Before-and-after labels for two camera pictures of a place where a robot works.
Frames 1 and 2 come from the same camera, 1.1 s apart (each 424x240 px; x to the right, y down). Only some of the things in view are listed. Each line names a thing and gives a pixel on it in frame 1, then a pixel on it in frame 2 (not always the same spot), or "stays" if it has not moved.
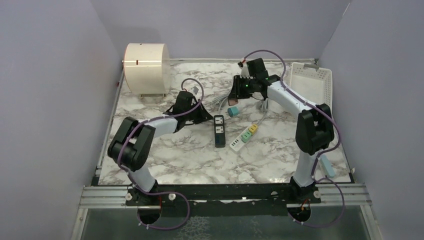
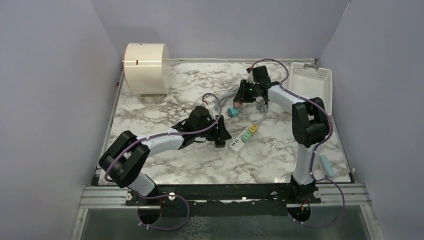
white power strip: [244, 137] stays
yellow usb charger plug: [253, 129] stays
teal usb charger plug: [233, 111] stays
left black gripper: [203, 115] to [220, 133]
